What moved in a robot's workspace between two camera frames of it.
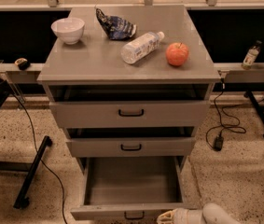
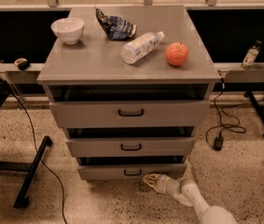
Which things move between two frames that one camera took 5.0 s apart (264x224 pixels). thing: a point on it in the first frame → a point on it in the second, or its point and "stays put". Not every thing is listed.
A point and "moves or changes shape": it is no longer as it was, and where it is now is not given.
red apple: (176, 53) stays put
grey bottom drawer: (131, 188) moves or changes shape
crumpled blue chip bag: (117, 28) stays put
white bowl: (68, 29) stays put
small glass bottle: (251, 56) stays put
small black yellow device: (22, 63) stays put
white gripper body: (182, 217) → (161, 183)
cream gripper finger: (166, 217) → (150, 180)
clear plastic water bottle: (139, 49) stays put
